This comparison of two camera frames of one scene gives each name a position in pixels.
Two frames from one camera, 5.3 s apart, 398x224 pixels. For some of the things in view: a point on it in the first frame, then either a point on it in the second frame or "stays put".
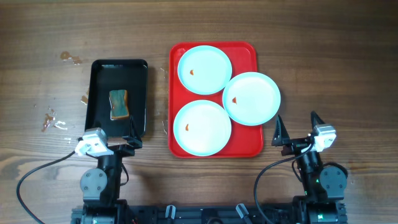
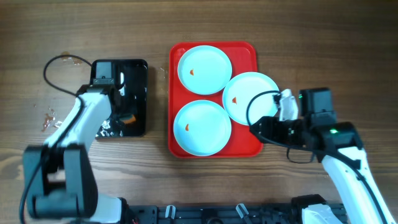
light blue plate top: [204, 70] stays put
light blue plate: [251, 99] stays put
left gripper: [134, 139] → [132, 106]
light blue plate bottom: [202, 128] stays put
